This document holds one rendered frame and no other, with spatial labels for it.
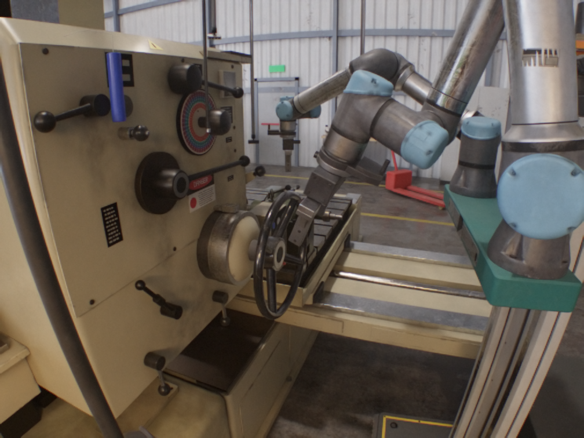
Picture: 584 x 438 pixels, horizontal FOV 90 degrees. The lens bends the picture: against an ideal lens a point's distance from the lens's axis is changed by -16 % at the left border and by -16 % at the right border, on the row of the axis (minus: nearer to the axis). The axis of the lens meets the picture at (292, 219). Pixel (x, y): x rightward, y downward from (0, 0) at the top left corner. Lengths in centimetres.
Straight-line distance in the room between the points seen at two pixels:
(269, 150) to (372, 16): 407
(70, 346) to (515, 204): 53
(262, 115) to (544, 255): 859
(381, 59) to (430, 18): 718
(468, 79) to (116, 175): 69
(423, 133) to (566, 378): 120
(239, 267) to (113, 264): 39
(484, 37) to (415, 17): 776
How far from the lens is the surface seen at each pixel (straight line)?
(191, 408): 153
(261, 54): 914
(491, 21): 67
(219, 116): 90
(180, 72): 85
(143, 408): 154
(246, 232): 101
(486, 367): 134
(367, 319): 178
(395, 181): 661
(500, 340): 128
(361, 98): 59
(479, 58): 67
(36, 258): 34
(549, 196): 49
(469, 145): 111
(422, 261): 241
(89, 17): 162
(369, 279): 215
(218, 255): 98
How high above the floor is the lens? 174
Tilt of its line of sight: 20 degrees down
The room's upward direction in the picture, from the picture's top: straight up
